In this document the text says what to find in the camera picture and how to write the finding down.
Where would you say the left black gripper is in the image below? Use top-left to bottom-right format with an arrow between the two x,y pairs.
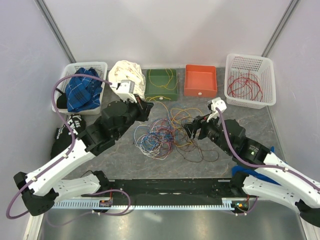
115,93 -> 154,139

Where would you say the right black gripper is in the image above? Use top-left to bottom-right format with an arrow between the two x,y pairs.
181,110 -> 233,154

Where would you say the multicolour wire pile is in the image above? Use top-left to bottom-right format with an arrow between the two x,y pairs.
132,106 -> 220,163

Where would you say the yellow wire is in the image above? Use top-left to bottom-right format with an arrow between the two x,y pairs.
145,68 -> 181,106

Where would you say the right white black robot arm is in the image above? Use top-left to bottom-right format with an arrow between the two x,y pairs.
183,115 -> 320,227

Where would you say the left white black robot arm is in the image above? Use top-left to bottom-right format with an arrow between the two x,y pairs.
13,96 -> 154,216

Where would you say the green drawer box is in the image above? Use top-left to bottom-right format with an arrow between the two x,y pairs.
144,68 -> 179,101

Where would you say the cream white cloth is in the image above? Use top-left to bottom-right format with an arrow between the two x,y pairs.
108,60 -> 146,100

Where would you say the orange drawer box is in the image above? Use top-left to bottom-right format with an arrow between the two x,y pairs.
183,64 -> 218,98

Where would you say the left white plastic basket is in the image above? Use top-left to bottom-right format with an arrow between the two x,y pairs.
54,61 -> 108,115

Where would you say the white plastic basket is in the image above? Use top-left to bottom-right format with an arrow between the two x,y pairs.
224,53 -> 277,110
54,61 -> 108,115

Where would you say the blue plaid cloth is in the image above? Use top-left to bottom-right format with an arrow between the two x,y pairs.
65,76 -> 103,113

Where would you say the right white plastic basket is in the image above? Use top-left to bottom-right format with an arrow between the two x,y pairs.
224,53 -> 277,110

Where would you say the black cloth in basket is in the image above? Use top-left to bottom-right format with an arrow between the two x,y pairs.
55,88 -> 68,112

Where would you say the black printed t-shirt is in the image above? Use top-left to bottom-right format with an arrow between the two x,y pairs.
50,114 -> 86,160

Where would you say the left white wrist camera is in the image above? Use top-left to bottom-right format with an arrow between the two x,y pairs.
110,80 -> 137,103

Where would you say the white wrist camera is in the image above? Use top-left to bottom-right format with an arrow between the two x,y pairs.
110,80 -> 137,103
207,97 -> 227,121

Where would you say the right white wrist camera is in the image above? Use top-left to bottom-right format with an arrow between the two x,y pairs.
207,97 -> 227,121

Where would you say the red wire in basket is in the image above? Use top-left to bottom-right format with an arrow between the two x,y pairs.
226,56 -> 264,103

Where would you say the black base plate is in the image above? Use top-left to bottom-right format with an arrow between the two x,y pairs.
98,178 -> 248,199

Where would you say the light blue cable duct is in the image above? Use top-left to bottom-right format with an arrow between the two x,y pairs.
52,198 -> 236,211

